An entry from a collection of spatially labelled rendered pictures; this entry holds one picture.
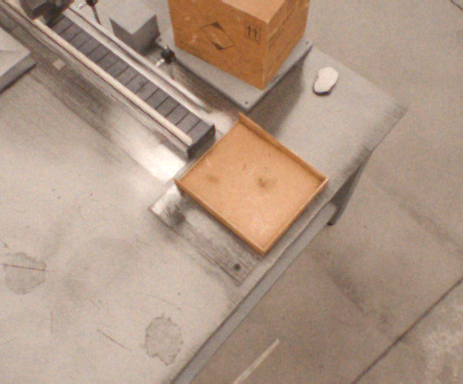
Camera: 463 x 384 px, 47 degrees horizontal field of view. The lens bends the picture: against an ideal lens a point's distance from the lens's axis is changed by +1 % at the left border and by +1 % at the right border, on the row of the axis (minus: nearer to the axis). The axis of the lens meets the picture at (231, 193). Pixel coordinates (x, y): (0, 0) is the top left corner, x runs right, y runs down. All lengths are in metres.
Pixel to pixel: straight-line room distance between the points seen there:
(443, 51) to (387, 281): 1.21
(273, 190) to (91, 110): 0.56
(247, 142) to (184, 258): 0.36
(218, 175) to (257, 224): 0.17
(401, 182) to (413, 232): 0.23
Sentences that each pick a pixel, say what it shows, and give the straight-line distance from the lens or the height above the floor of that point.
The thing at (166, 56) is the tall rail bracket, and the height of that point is 0.97.
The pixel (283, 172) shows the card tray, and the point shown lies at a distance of 1.40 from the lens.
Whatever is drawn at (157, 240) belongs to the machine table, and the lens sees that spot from 1.34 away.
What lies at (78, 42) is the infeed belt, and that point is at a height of 0.88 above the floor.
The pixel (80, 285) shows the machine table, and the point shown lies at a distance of 1.34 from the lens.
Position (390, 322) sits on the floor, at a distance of 2.20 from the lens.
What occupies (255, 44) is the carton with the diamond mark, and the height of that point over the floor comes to 1.03.
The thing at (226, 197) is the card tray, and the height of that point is 0.83.
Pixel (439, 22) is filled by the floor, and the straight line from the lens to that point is 2.97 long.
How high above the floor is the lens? 2.08
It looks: 66 degrees down
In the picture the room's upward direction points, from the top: 1 degrees counter-clockwise
